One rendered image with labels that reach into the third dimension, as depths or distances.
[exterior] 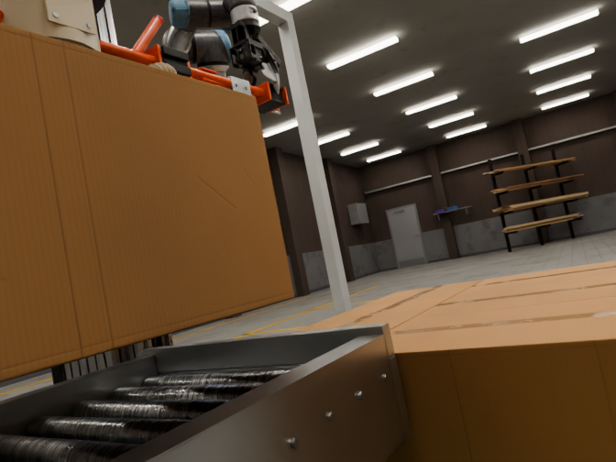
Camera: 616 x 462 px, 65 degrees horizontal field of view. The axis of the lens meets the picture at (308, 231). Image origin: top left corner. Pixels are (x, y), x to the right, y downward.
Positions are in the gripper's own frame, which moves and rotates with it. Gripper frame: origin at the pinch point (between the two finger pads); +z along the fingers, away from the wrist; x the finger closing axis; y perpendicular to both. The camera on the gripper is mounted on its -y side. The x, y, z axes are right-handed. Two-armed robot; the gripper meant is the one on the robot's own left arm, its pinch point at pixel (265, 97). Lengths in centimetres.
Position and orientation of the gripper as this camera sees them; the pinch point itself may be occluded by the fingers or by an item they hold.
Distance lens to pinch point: 138.2
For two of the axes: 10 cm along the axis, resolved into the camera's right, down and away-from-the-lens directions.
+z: 2.0, 9.8, -0.7
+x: 8.0, -2.0, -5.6
